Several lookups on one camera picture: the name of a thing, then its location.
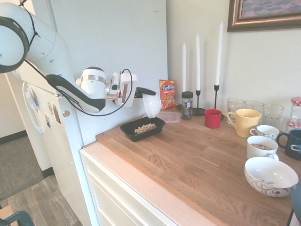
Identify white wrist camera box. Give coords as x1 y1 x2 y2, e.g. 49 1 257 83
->
110 71 121 92

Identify red mug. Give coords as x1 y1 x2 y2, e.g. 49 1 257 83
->
204 108 223 129

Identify dark blue object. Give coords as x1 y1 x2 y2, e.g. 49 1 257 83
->
290 183 301 218

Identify orange snack bag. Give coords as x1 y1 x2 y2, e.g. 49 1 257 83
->
159 79 179 110

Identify white cup holding cereal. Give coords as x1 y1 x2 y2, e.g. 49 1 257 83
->
246 135 280 161

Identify medium white candle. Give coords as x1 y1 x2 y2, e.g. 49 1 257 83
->
195 33 201 91

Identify white drawer cabinet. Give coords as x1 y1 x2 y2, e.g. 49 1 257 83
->
79 148 174 226

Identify arched brown fridge magnet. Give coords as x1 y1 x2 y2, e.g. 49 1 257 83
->
52 105 62 125

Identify plain white bowl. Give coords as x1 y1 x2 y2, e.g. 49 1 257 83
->
142 92 163 119

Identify dark green chair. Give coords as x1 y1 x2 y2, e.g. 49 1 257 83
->
0 210 35 226

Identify white cup with blue pattern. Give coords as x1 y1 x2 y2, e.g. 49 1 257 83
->
249 124 281 143

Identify framed picture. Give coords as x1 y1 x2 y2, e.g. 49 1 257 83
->
227 0 301 33

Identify tall white candle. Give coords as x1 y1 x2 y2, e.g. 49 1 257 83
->
215 20 224 86

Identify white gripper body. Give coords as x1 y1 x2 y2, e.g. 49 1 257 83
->
116 73 139 108

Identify dark jar with black lid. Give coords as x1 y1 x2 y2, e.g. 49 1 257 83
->
181 91 194 121

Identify white refrigerator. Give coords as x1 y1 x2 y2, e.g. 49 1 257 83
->
4 0 169 226

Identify cereal rings heap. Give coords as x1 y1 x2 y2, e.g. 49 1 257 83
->
134 122 158 135

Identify dark blue mug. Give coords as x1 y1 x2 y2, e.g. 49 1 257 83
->
276 129 301 162

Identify clear plastic lid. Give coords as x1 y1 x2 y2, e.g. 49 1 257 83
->
142 111 182 124

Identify yellow mug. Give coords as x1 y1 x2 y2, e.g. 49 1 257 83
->
226 108 262 138

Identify glass jar red checkered lid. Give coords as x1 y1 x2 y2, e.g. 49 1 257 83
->
289 96 301 126
285 119 301 135

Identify clear drinking glass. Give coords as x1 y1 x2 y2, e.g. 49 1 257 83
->
244 100 265 116
261 103 285 129
227 97 246 126

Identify white bowl with swirl pattern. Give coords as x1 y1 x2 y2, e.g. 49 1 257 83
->
244 156 300 198

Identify short white candle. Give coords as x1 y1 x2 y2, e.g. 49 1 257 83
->
182 42 187 93

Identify black plastic food box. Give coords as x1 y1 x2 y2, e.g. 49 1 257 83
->
119 117 166 143

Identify brown cereal pieces in cup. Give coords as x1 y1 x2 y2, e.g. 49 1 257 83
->
250 143 273 151

